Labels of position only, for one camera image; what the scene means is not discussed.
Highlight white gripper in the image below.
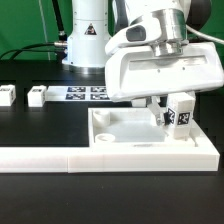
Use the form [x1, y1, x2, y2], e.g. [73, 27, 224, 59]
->
[105, 42, 224, 126]

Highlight white square tabletop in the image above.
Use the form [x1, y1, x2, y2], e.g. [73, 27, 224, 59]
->
[88, 108, 195, 147]

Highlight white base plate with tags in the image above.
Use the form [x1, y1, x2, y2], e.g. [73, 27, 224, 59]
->
[46, 86, 109, 102]

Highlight white L-shaped obstacle wall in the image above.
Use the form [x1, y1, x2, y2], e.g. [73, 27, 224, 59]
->
[0, 111, 221, 174]

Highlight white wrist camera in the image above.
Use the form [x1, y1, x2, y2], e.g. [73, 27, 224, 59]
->
[105, 17, 161, 55]

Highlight black cables at base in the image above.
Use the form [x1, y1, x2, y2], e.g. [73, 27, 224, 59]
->
[0, 0, 68, 62]

